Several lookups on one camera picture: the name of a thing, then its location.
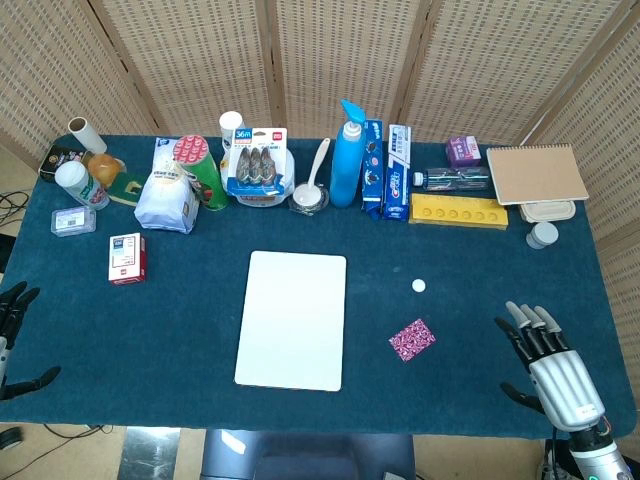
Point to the small grey jar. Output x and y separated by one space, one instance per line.
541 236

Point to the white bottle green label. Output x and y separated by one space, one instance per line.
82 187

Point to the blue cookie box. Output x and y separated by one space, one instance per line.
372 165

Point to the bread in clear bag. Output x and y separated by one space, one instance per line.
104 167

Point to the red white card box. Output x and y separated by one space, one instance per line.
125 257

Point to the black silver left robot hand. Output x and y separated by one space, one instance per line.
15 310

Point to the woven folding screen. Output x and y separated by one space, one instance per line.
200 50

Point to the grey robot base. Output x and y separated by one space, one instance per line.
310 457

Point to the cardboard tube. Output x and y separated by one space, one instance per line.
90 137

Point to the white plastic bottle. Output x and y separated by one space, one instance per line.
231 125

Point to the beige lunch box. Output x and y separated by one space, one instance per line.
545 212

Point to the white plastic spoon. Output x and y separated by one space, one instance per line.
306 195

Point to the black flat tin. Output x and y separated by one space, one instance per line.
52 160

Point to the green chips can red lid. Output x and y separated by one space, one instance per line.
207 175

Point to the brown spiral notebook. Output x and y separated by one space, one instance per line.
537 175

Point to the dark blue table cloth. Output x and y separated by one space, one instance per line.
175 340

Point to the white blue toothpaste box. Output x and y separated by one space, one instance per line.
397 175

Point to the clear water bottle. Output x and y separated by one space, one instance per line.
455 179

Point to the white rectangular board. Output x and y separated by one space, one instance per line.
292 320

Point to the white flour bag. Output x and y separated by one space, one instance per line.
165 200

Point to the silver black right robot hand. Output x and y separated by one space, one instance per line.
565 385

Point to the small purple box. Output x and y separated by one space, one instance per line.
464 151

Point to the small white disc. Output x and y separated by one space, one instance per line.
418 285

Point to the pink patterned card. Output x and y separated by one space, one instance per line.
412 340

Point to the blue pump bottle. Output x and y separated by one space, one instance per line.
346 170

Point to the yellow tray with round holes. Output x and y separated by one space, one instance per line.
460 215

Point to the clear plastic labelled box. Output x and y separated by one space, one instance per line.
73 221

